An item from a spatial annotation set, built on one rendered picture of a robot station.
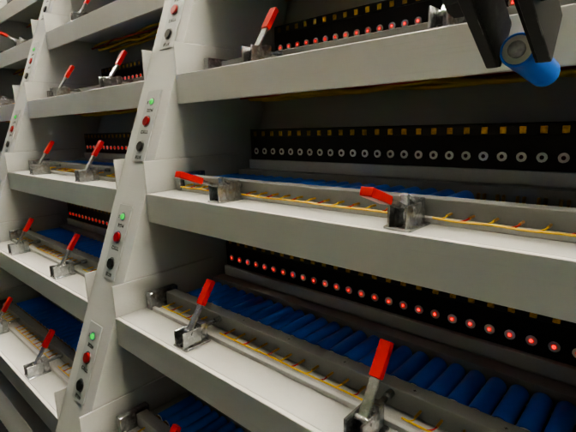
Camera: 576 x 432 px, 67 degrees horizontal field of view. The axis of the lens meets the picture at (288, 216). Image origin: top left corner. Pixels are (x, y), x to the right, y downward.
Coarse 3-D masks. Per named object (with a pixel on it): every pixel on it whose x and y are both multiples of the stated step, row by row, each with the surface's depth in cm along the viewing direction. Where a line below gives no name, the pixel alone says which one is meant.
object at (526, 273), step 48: (192, 192) 67; (240, 240) 53; (288, 240) 48; (336, 240) 43; (384, 240) 40; (432, 240) 36; (480, 240) 35; (528, 240) 35; (432, 288) 37; (480, 288) 34; (528, 288) 32
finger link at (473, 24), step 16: (464, 0) 21; (480, 0) 21; (496, 0) 23; (480, 16) 21; (496, 16) 23; (480, 32) 22; (496, 32) 23; (480, 48) 23; (496, 48) 24; (496, 64) 24
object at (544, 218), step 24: (240, 192) 60; (264, 192) 57; (288, 192) 54; (312, 192) 52; (336, 192) 49; (432, 216) 42; (456, 216) 40; (480, 216) 39; (504, 216) 37; (528, 216) 36; (552, 216) 35
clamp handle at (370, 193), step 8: (360, 192) 35; (368, 192) 35; (376, 192) 35; (384, 192) 36; (376, 200) 36; (384, 200) 36; (392, 200) 37; (400, 200) 40; (408, 200) 40; (400, 208) 40
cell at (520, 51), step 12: (516, 36) 23; (504, 48) 24; (516, 48) 23; (528, 48) 23; (504, 60) 24; (516, 60) 23; (528, 60) 23; (552, 60) 26; (516, 72) 25; (528, 72) 25; (540, 72) 25; (552, 72) 26; (540, 84) 27
